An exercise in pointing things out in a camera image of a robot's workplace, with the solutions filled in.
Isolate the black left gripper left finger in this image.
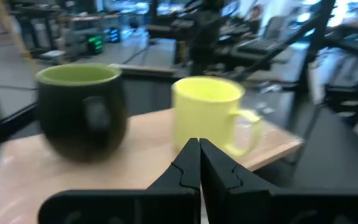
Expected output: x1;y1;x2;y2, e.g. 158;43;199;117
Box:
37;138;201;224

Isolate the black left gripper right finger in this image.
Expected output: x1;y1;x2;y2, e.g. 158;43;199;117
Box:
200;139;358;224

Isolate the yellow mug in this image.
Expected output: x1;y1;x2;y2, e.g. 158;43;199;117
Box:
171;77;262;158

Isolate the black mug with green inside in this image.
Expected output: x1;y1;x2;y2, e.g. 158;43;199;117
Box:
35;63;129;163

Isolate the black keyboard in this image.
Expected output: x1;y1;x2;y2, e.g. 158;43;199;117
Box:
236;37;290;57

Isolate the black table frame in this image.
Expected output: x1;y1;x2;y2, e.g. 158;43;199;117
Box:
0;102;40;156

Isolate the yellow cable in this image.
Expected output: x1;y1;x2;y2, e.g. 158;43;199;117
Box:
0;0;39;68

